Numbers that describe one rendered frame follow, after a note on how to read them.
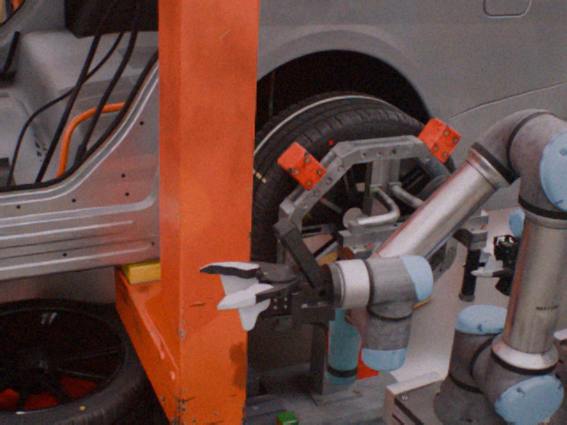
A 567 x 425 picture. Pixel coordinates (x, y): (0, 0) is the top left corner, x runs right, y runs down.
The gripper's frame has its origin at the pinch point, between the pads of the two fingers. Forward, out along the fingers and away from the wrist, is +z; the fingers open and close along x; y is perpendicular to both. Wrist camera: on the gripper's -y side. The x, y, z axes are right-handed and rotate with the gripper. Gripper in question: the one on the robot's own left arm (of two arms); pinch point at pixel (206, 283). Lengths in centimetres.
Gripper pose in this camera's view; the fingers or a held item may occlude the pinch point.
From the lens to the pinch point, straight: 127.7
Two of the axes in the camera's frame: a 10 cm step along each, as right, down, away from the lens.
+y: -0.1, 9.6, 2.9
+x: -2.5, -2.8, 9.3
